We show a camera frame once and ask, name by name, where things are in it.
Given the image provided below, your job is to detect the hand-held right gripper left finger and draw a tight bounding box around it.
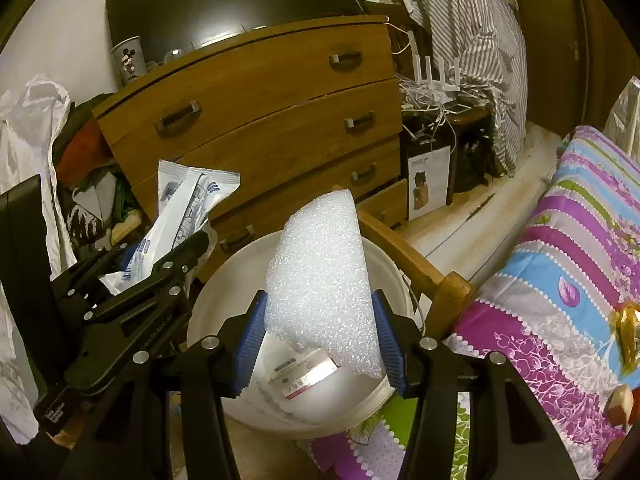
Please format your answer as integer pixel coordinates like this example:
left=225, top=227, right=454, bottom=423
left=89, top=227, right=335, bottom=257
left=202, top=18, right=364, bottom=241
left=60, top=290, right=271, bottom=480

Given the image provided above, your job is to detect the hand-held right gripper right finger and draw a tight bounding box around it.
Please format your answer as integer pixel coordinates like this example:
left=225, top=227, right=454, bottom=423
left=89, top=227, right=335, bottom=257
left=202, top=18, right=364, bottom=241
left=370, top=289, right=576, bottom=480

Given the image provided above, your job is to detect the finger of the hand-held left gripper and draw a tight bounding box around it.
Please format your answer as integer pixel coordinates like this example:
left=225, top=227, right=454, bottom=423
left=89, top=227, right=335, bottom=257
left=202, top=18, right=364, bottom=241
left=51, top=241, right=152, bottom=307
left=82, top=231, right=212, bottom=334

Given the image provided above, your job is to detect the white plastic bucket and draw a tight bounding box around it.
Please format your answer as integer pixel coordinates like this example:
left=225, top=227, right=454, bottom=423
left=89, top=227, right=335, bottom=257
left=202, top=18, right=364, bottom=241
left=186, top=230, right=426, bottom=442

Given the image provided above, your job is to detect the white labelled packet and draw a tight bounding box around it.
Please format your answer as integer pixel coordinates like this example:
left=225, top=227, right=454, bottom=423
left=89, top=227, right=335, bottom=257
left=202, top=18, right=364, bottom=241
left=267, top=345, right=342, bottom=402

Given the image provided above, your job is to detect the white blue-printed plastic package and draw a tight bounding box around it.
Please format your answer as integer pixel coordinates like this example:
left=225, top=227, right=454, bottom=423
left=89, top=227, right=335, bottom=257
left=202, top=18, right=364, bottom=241
left=99, top=159, right=242, bottom=296

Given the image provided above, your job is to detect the white bubble wrap sheet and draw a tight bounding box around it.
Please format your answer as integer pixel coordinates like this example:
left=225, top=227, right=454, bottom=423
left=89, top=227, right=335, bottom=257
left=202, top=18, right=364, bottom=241
left=265, top=186, right=384, bottom=382

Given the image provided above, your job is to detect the pile of clothes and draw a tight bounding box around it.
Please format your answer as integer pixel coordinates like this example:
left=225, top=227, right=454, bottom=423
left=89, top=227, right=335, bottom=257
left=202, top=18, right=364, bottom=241
left=51, top=91, right=152, bottom=252

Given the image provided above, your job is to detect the large white plastic bag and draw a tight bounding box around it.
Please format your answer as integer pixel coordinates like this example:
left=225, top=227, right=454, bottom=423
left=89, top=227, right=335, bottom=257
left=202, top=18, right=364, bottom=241
left=0, top=74, right=77, bottom=446

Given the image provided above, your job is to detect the wooden dresser drawer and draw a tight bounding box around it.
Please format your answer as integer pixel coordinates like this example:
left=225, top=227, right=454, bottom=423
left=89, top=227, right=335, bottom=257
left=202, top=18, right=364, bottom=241
left=131, top=135, right=404, bottom=272
left=357, top=179, right=409, bottom=228
left=94, top=21, right=398, bottom=150
left=107, top=79, right=404, bottom=196

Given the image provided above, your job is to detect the black white knife block box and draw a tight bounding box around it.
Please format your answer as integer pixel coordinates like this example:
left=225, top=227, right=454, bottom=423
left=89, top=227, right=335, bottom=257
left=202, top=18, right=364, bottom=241
left=403, top=131, right=454, bottom=222

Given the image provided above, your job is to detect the wooden dresser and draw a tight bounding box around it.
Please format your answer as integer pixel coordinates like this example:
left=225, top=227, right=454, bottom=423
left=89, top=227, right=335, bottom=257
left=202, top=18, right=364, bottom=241
left=92, top=14, right=409, bottom=281

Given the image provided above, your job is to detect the grey cartoon mouse cup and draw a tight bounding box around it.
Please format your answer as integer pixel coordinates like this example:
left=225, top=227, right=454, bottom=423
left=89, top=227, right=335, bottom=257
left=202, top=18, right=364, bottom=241
left=110, top=36, right=147, bottom=87

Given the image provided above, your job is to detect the floral striped quilt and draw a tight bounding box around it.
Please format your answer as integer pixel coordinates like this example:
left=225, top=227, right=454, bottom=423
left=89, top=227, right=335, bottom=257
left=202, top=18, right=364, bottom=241
left=295, top=125, right=640, bottom=480

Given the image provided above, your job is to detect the dark wooden side table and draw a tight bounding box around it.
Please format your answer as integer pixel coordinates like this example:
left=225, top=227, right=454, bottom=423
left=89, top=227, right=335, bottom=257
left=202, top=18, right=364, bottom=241
left=400, top=105, right=502, bottom=207

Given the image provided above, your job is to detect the small tan wooden object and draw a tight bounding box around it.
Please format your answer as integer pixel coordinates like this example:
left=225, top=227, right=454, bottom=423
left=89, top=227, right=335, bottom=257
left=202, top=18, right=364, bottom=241
left=604, top=385, right=637, bottom=429

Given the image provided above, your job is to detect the gold foil wrapper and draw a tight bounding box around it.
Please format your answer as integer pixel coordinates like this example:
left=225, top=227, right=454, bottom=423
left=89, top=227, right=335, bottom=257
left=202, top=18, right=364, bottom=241
left=611, top=304, right=640, bottom=377

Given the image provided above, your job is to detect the black flat screen television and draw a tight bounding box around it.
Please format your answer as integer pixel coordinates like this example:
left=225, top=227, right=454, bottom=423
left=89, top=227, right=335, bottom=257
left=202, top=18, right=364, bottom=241
left=105, top=0, right=367, bottom=68

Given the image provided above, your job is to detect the white router with antennas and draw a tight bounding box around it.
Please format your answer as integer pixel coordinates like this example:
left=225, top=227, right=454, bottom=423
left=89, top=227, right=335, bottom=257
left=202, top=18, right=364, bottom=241
left=406, top=30, right=464, bottom=100

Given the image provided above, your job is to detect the grey striped shirt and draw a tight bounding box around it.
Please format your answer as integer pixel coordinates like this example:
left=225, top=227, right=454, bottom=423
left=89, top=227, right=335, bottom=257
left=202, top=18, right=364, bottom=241
left=382, top=0, right=529, bottom=179

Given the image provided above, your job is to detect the clear plastic bag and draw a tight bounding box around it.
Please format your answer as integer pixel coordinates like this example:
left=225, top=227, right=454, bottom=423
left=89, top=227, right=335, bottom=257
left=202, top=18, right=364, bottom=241
left=601, top=75, right=640, bottom=157

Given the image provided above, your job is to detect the dark wooden wardrobe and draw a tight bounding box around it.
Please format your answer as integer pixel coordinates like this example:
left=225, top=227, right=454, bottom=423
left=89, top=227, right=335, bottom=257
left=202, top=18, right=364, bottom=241
left=514, top=0, right=640, bottom=137

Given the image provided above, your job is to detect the tangle of white cables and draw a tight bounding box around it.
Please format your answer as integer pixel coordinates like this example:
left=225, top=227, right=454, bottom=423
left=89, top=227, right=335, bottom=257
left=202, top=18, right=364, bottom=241
left=397, top=71, right=495, bottom=128

